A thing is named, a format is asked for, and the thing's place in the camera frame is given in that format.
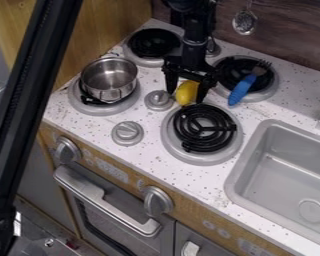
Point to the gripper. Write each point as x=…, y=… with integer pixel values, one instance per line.
x=191, y=63

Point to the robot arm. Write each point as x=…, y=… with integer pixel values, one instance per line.
x=194, y=20

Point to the yellow toy duck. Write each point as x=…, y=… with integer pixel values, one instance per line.
x=186, y=93

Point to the toy stove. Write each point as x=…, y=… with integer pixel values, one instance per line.
x=167, y=96

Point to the blue brush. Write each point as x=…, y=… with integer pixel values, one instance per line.
x=243, y=84

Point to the silver pot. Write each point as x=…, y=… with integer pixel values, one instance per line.
x=109, y=79

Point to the silver strainer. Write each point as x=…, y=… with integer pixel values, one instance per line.
x=245, y=20

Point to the toy sink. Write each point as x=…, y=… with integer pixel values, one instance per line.
x=283, y=180

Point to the black camera stand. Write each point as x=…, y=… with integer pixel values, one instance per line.
x=20, y=110

